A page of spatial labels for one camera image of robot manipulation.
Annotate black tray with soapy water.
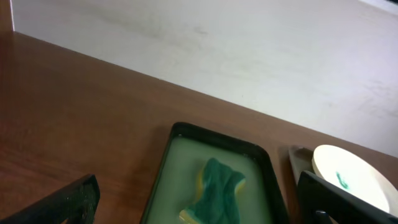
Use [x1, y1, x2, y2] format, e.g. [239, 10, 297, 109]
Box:
[141, 122, 289, 224]

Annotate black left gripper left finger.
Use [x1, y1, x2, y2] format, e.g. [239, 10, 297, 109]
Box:
[1, 174, 100, 224]

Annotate green and yellow sponge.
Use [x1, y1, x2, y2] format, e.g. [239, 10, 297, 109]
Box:
[179, 158, 246, 224]

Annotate white plate far on tray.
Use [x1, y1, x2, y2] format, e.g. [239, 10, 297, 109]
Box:
[312, 145, 397, 217]

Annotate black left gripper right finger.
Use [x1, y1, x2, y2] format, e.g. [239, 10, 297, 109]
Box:
[297, 170, 397, 224]

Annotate brown serving tray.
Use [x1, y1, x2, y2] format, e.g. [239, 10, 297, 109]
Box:
[288, 146, 314, 185]

